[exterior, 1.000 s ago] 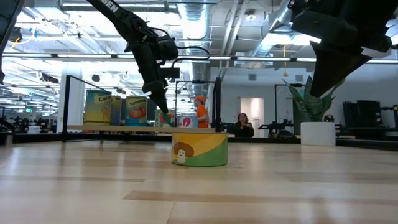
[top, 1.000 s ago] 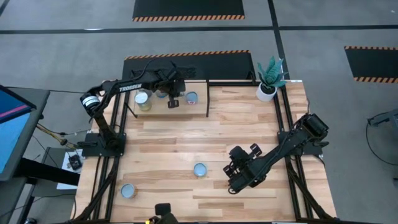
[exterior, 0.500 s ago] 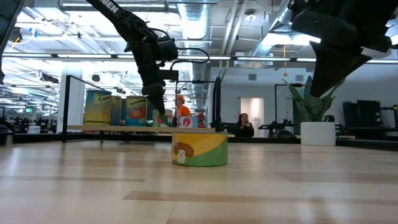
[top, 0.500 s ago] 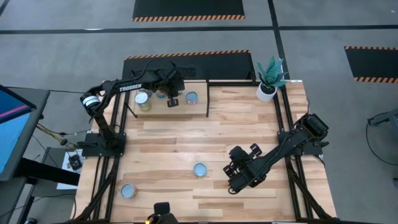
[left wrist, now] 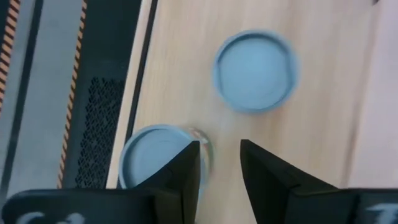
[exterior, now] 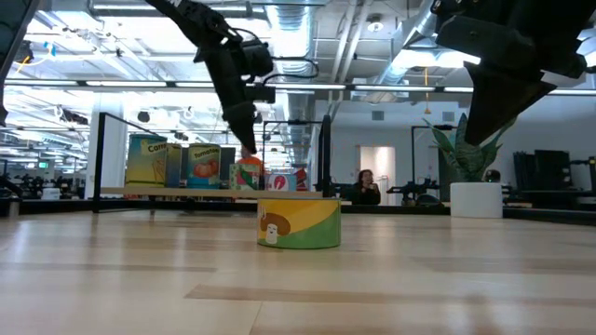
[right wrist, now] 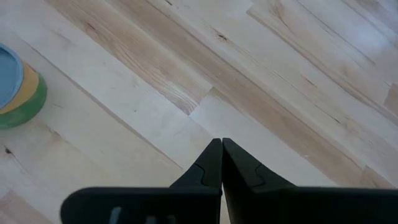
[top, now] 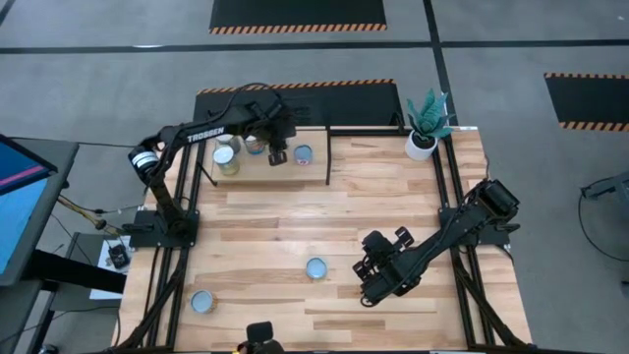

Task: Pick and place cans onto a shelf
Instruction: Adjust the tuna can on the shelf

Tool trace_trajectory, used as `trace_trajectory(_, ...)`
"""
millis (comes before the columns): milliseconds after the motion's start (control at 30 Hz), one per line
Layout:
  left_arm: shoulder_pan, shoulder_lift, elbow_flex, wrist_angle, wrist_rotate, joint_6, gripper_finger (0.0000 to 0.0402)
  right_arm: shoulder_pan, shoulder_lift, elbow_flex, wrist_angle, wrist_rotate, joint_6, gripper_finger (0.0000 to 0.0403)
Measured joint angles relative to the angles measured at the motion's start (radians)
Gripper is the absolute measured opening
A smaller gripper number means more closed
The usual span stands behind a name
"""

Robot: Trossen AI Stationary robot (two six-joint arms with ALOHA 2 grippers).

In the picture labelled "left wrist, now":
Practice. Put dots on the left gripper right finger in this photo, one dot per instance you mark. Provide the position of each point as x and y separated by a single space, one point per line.
295 205

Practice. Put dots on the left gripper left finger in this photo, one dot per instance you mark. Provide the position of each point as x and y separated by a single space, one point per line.
93 207

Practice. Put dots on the silver lid tin can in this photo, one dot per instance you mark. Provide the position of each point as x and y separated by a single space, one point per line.
255 71

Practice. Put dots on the black mat with mesh patch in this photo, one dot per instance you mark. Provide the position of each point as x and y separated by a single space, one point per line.
99 124

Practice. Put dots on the black mat orange striped edge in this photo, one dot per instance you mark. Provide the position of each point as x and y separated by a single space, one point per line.
7 37

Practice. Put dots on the black aluminium rig frame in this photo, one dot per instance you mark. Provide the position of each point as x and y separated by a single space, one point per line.
140 77

